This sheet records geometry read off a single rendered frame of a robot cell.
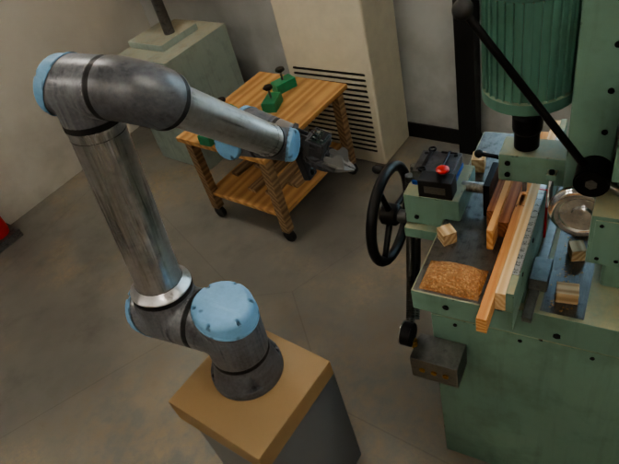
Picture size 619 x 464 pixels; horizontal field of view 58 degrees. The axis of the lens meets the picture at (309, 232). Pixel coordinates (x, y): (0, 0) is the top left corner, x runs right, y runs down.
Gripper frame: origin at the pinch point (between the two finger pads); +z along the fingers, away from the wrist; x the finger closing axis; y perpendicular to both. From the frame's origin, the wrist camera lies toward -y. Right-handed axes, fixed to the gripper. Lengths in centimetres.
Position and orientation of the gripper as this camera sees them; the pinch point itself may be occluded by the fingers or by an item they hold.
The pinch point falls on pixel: (350, 169)
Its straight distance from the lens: 161.4
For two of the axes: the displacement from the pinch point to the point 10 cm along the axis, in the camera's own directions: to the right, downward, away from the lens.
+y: 1.0, -6.3, -7.7
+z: 8.9, 4.0, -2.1
